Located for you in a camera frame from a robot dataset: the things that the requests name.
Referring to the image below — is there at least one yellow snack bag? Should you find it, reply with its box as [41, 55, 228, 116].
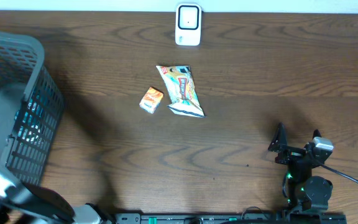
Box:
[156, 65, 205, 118]

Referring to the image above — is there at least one orange small box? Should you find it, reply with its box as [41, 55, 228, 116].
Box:
[139, 87, 163, 114]

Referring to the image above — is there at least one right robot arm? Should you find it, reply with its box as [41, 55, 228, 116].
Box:
[268, 123, 334, 213]

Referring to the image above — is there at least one white barcode scanner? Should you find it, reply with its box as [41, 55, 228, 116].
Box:
[175, 3, 202, 46]

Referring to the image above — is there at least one grey plastic mesh basket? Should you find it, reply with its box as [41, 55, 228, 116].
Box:
[0, 31, 64, 185]

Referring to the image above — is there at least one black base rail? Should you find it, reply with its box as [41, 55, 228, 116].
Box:
[114, 212, 347, 224]

